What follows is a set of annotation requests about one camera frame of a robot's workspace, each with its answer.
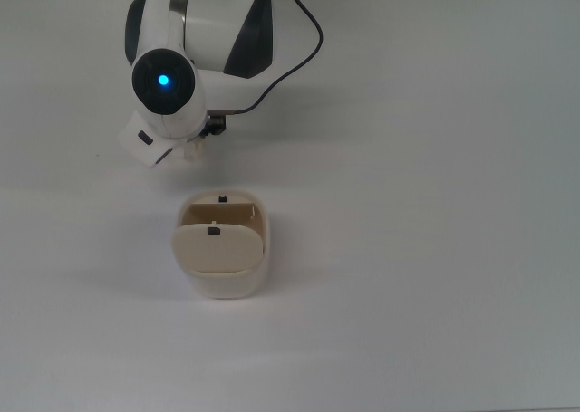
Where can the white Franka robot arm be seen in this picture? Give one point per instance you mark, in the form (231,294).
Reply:
(199,27)

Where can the small cream bin with lid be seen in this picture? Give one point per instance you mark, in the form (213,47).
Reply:
(226,253)

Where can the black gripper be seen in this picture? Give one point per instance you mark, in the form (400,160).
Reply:
(216,125)

